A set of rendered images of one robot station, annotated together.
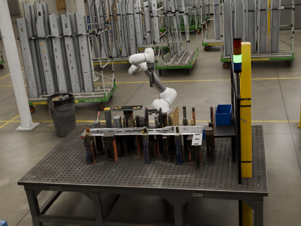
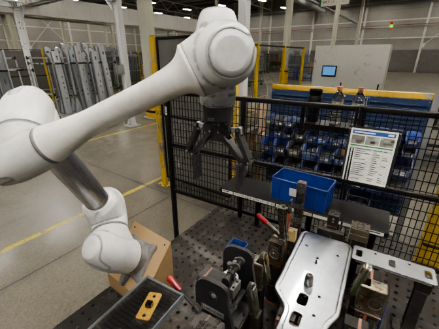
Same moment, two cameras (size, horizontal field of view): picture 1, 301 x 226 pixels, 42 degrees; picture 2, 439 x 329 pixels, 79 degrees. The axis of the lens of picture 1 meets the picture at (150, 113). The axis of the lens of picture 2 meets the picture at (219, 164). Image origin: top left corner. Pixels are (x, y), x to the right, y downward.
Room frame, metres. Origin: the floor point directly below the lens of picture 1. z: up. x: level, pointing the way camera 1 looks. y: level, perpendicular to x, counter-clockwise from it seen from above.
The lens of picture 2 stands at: (4.04, 0.58, 1.78)
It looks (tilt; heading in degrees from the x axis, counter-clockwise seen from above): 22 degrees down; 290
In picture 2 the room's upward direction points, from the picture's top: straight up
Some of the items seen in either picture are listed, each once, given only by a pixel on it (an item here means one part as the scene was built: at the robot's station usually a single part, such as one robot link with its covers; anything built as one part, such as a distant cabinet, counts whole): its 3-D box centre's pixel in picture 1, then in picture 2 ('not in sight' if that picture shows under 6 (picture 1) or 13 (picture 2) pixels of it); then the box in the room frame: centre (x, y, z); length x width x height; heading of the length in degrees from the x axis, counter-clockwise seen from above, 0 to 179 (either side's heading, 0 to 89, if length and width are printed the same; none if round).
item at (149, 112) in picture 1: (154, 128); (227, 319); (4.23, -0.03, 0.94); 0.18 x 0.13 x 0.49; 79
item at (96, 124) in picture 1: (98, 135); not in sight; (4.33, 0.65, 0.88); 0.11 x 0.10 x 0.36; 169
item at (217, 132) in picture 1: (224, 120); (297, 200); (4.07, -0.82, 1.01); 0.90 x 0.22 x 0.03; 169
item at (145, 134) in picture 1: (146, 147); not in sight; (3.87, 0.08, 0.87); 0.12 x 0.09 x 0.35; 169
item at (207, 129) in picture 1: (209, 144); (353, 257); (3.78, -0.60, 0.88); 0.08 x 0.08 x 0.36; 79
